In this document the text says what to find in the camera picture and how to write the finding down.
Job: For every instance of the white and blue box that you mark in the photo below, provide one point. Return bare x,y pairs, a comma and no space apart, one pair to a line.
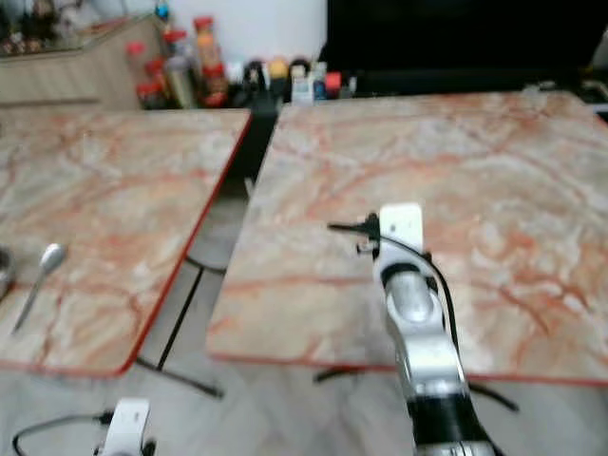
301,89

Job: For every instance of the small red-capped clear bottle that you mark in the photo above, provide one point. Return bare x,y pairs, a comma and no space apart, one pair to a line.
134,62

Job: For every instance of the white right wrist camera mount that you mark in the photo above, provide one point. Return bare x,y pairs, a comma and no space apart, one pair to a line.
403,223

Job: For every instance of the metal canister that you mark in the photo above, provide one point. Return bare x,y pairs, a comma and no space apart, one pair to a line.
180,82

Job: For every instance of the blue ornament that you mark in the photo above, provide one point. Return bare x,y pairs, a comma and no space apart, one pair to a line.
161,11

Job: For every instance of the black screen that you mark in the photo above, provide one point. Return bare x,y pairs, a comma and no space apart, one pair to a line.
465,38

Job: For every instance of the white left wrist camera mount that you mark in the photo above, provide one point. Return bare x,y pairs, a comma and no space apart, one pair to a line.
128,426

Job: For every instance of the yellow-lidded jar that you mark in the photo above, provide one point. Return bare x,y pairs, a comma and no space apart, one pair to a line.
277,76

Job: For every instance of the tall red-capped orange bottle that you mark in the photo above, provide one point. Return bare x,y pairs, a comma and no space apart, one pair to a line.
209,62

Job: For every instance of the red container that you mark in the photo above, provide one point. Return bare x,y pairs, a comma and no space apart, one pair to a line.
332,84

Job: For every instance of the steel spoon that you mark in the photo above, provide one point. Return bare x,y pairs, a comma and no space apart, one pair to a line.
51,256

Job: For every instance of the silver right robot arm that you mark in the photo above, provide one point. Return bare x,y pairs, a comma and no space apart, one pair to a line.
423,342

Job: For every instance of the black metal table frame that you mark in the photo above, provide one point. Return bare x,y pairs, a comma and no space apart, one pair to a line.
180,323

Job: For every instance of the light wooden cabinet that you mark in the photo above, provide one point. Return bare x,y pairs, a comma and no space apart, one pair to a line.
76,76

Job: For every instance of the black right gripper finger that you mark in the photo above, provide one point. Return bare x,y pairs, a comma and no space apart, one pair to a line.
342,227
362,247

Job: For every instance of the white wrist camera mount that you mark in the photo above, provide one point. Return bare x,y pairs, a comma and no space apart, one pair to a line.
128,426
403,223

